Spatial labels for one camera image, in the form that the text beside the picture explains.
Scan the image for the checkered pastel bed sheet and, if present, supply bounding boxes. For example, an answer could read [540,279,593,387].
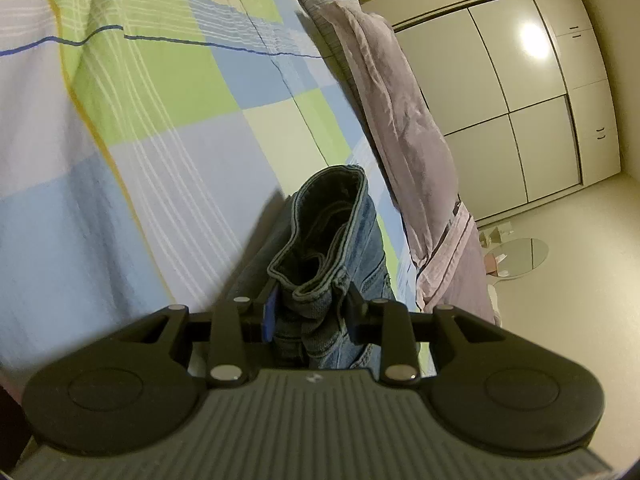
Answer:
[0,0,436,391]

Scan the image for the blue denim jeans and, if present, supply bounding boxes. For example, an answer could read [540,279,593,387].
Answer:
[267,164,397,372]

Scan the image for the cream wardrobe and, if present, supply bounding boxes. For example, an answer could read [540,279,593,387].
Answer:
[360,0,623,224]

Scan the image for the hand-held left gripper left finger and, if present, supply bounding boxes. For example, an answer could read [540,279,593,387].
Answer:
[145,287,279,389]

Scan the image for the oval vanity mirror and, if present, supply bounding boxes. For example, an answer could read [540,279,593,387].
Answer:
[487,237,551,282]

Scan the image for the white dressing table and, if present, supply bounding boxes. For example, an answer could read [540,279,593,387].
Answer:
[476,224,517,247]

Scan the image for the mauve pillow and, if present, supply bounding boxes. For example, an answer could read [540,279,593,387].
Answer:
[320,0,502,328]

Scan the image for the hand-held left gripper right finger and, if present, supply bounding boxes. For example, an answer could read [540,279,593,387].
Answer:
[345,282,497,386]

